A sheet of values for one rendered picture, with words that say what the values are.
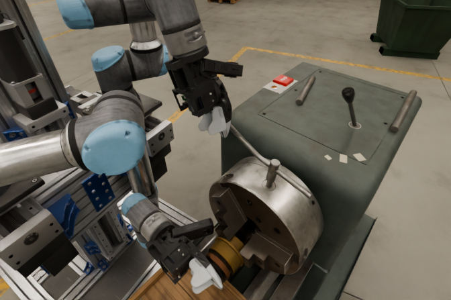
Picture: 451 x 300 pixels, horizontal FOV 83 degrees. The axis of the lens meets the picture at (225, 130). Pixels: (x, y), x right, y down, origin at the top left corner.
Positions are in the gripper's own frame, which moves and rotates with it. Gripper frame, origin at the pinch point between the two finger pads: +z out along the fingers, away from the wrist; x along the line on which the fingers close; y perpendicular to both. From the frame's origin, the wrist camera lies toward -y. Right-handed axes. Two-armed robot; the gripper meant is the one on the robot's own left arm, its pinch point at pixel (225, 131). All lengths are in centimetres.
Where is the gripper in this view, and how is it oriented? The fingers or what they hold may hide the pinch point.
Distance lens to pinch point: 59.8
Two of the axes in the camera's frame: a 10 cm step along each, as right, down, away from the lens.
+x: 6.4, 2.3, -7.3
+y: -7.2, 5.2, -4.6
